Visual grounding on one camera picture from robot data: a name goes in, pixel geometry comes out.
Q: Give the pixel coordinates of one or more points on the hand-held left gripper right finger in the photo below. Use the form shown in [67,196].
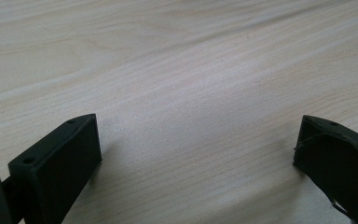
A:
[338,168]

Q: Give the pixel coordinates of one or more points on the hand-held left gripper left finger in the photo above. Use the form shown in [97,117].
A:
[56,168]

